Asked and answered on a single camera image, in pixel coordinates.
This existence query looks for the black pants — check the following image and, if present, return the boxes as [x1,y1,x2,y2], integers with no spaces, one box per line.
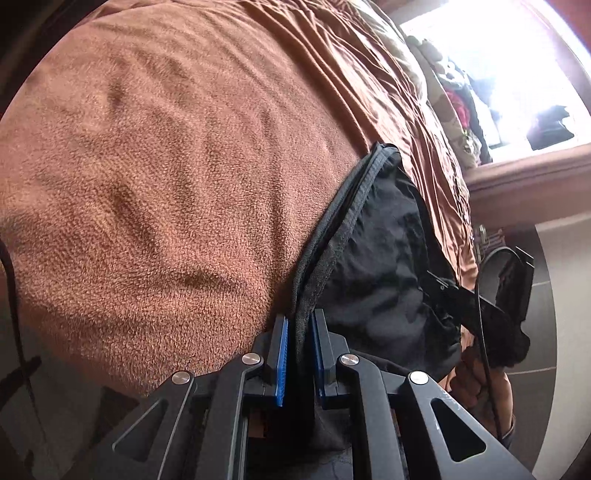
[290,142,532,480]

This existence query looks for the person's right hand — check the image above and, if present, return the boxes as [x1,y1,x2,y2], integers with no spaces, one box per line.
[449,346,514,438]

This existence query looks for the pink curtain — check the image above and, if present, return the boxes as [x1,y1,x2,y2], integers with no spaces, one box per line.
[464,144,590,229]

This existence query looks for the pile of clothes and toys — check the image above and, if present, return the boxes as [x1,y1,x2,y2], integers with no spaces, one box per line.
[408,36,501,166]

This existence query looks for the brown bed blanket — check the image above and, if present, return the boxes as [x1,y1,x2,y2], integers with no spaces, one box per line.
[1,1,477,395]

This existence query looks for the beige patterned bedding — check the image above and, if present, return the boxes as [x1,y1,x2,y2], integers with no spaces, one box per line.
[349,1,482,171]

